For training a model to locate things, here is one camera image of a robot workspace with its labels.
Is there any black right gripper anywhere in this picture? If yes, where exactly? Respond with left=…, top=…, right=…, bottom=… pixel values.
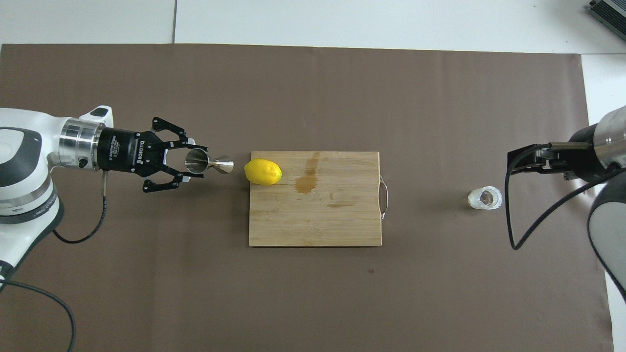
left=506, top=124, right=613, bottom=183

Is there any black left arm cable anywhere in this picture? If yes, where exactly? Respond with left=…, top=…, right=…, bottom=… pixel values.
left=0, top=171, right=107, bottom=352

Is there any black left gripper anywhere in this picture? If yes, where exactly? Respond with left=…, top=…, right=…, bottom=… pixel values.
left=96, top=116, right=209, bottom=194

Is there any grey ribbed device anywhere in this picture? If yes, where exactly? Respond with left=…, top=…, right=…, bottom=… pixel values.
left=588, top=0, right=626, bottom=41

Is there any brown paper table mat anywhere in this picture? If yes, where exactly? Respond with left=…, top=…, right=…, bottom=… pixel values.
left=0, top=43, right=615, bottom=352

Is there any yellow lemon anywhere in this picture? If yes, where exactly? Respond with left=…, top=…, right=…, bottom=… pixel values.
left=244, top=158, right=283, bottom=186

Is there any steel double jigger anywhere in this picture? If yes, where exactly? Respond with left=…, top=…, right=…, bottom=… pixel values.
left=184, top=149, right=235, bottom=175

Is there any wooden cutting board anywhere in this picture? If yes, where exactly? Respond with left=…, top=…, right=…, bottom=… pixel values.
left=248, top=151, right=390, bottom=247

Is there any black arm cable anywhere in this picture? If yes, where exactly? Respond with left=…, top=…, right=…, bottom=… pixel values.
left=0, top=171, right=107, bottom=352
left=504, top=144, right=626, bottom=251

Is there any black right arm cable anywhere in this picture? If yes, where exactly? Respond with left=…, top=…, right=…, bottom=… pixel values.
left=504, top=144, right=626, bottom=251

